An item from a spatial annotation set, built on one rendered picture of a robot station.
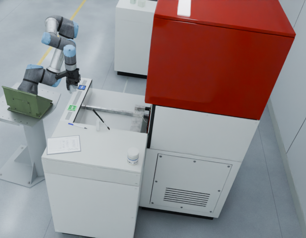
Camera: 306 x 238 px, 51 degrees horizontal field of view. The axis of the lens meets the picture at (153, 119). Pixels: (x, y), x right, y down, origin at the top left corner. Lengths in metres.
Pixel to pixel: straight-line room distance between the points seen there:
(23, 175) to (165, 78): 1.85
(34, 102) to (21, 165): 1.01
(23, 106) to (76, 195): 0.78
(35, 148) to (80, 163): 0.98
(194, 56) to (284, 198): 2.04
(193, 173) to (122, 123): 0.67
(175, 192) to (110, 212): 0.59
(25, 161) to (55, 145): 1.20
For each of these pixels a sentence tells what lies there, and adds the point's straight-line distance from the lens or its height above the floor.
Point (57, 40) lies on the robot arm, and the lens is 2.20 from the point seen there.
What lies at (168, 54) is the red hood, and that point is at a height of 1.60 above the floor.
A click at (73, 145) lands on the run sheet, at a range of 2.13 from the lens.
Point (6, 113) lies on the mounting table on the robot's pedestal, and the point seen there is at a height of 0.82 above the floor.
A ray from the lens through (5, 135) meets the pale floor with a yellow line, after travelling 3.71.
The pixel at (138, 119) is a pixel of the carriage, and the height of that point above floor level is 0.88.
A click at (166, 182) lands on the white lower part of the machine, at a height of 0.47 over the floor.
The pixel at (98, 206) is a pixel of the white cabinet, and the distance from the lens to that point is 2.36.
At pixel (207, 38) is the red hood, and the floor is 1.73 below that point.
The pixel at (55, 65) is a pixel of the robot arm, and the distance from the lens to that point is 2.61.
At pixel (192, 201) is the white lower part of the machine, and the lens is 2.78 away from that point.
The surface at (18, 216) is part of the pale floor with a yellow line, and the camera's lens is 3.04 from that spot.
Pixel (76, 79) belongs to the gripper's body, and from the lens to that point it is 2.20.
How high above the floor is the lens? 2.50
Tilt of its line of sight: 41 degrees down
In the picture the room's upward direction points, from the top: 8 degrees clockwise
